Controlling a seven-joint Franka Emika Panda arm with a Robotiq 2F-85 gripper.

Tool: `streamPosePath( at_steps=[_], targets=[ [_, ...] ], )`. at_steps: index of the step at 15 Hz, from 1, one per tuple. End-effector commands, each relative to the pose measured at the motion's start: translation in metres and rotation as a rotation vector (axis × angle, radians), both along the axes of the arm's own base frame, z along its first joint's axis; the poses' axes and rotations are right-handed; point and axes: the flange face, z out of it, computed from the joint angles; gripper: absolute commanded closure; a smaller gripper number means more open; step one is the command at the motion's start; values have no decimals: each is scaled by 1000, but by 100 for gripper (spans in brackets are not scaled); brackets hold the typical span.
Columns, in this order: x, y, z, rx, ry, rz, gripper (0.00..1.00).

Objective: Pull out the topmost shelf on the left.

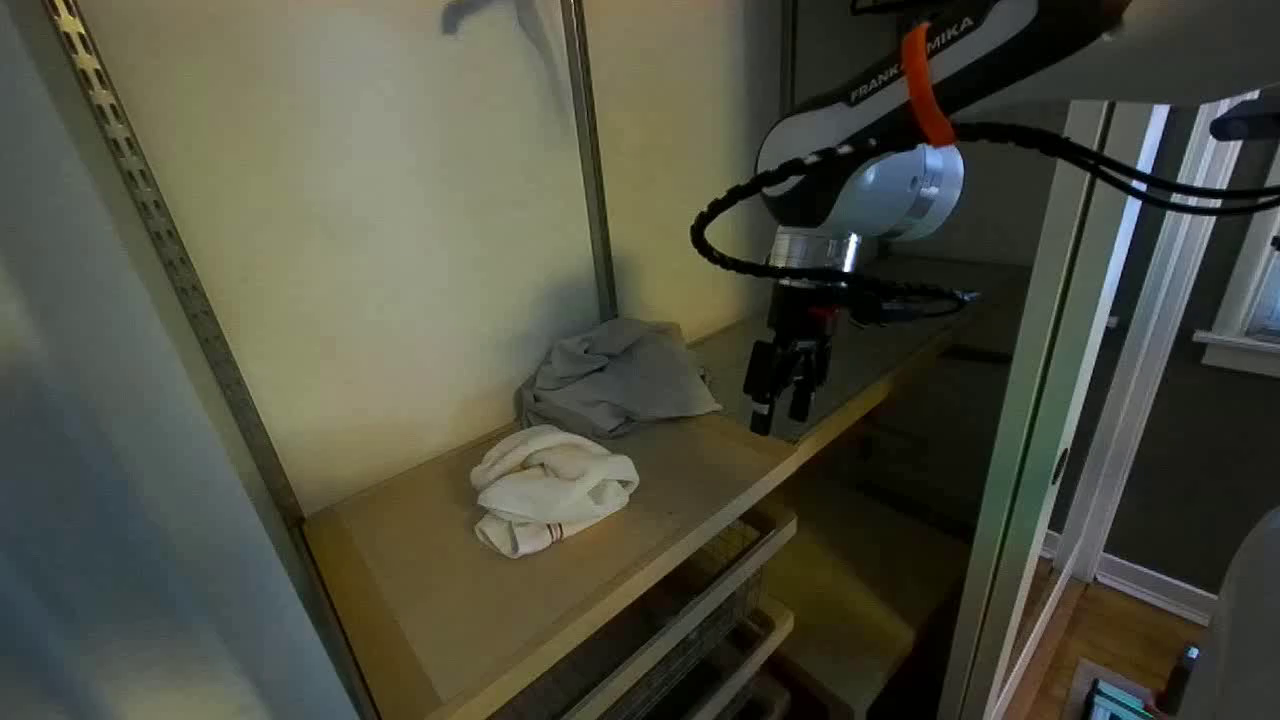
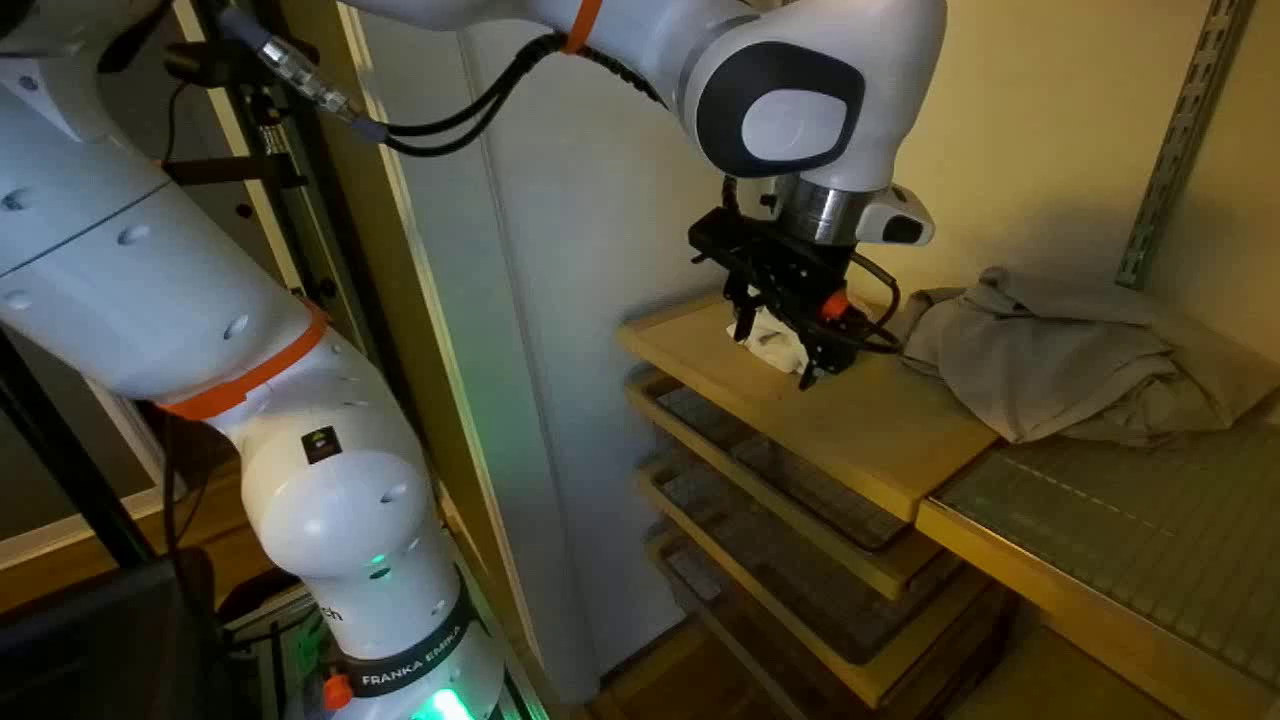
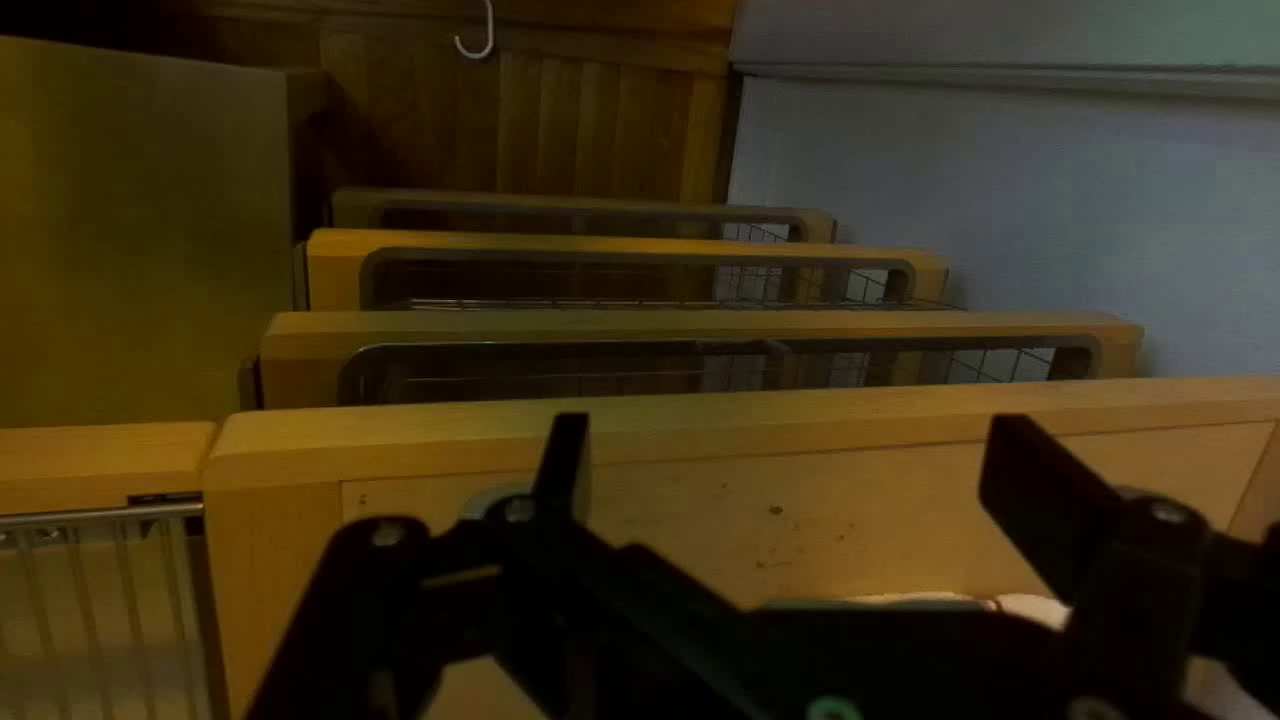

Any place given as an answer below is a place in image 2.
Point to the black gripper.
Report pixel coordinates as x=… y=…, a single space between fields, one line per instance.
x=802 y=302

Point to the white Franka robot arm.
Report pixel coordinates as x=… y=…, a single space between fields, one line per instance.
x=335 y=494

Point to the crumpled white cloth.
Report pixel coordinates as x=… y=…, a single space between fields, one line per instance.
x=772 y=345

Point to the wooden drawer unit top board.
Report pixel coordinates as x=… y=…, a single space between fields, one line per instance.
x=865 y=420

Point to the crumpled grey cloth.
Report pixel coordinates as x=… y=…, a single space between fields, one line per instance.
x=1065 y=361

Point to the black horizontal stand bar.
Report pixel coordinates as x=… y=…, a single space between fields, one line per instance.
x=232 y=171

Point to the black diagonal stand leg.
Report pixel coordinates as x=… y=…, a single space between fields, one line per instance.
x=64 y=452

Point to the dark box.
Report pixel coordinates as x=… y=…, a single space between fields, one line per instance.
x=95 y=646

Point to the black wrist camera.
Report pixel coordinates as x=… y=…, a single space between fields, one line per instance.
x=740 y=236

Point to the slotted metal shelf rail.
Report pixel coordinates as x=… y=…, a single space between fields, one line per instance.
x=1180 y=135

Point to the black camera stand pole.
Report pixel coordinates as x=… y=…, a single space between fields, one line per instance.
x=302 y=175

